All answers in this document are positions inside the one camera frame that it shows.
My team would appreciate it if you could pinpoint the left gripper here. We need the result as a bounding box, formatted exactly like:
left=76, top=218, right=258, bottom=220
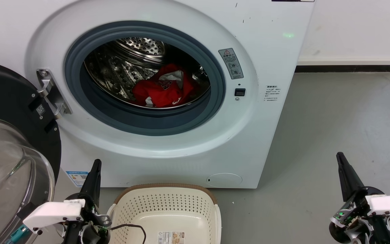
left=62, top=159, right=111, bottom=244

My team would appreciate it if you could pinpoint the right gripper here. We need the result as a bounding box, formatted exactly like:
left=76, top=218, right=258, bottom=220
left=328, top=152, right=390, bottom=244

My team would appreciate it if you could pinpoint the cream plastic laundry basket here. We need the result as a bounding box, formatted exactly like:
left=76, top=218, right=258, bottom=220
left=107, top=183, right=222, bottom=244

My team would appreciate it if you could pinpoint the black glass washer door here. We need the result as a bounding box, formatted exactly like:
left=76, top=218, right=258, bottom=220
left=0, top=60, right=62, bottom=244

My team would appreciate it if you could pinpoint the stainless steel washing machine drum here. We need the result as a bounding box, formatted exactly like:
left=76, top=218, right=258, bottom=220
left=84, top=37, right=211, bottom=109

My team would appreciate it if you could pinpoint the blue energy label sticker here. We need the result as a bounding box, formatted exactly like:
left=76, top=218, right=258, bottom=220
left=66, top=170, right=89, bottom=187

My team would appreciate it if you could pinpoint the white front-load washing machine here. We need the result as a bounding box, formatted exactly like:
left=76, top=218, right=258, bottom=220
left=0, top=0, right=316, bottom=189

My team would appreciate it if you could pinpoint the teal plastic connector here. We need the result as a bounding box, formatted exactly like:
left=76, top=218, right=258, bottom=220
left=6, top=225, right=30, bottom=244

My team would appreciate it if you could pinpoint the silver metal door hinge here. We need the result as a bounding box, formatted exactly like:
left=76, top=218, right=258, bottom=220
left=36, top=69, right=72, bottom=120

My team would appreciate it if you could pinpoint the small printed text label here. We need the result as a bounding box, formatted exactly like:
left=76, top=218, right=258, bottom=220
left=264, top=85, right=281, bottom=103

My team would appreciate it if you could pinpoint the red and white garment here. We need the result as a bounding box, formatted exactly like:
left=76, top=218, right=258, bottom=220
left=131, top=63, right=197, bottom=108

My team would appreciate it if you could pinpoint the round white filter cover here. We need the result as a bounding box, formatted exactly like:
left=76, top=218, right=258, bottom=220
left=207, top=173, right=243, bottom=188

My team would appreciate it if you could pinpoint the grey rubber door gasket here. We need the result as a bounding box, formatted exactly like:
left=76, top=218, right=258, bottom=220
left=64, top=21, right=226, bottom=137

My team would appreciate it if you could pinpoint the grey warning sticker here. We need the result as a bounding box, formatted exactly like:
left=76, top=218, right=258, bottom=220
left=218, top=48, right=244, bottom=80

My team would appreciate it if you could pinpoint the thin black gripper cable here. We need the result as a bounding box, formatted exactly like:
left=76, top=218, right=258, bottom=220
left=109, top=224, right=147, bottom=244

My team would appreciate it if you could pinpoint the black wall baseboard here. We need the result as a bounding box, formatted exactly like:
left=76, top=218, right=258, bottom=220
left=295, top=65, right=390, bottom=73

